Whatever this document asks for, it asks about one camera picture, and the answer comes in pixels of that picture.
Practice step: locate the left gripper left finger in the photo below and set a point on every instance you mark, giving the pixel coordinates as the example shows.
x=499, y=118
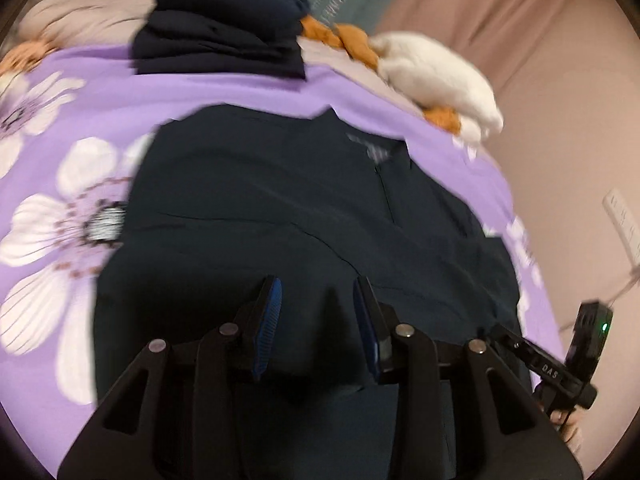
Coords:
x=175, y=412

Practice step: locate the dark navy zip jacket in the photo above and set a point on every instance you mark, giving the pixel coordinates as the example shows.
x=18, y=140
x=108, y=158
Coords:
x=227, y=196

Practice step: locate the pink curtain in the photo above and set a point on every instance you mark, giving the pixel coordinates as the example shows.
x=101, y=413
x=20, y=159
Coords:
x=497, y=36

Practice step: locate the white wall power strip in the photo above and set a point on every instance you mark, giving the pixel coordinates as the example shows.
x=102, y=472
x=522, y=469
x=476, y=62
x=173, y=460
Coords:
x=626, y=226

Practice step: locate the light pink folded blanket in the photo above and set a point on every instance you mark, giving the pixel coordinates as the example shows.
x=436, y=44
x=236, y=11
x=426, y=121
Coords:
x=77, y=23

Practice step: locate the person's right hand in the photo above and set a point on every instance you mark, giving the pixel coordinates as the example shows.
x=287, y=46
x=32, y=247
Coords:
x=568, y=425

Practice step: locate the purple floral bed sheet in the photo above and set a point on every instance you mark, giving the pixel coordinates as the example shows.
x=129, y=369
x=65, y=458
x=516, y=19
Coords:
x=72, y=132

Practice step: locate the folded navy clothes stack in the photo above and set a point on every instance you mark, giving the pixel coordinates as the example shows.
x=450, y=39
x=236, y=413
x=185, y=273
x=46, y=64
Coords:
x=256, y=37

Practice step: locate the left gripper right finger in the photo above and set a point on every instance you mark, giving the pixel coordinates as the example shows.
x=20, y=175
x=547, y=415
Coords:
x=498, y=391

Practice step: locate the white goose plush toy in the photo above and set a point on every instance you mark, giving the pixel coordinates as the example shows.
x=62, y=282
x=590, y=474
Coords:
x=412, y=71

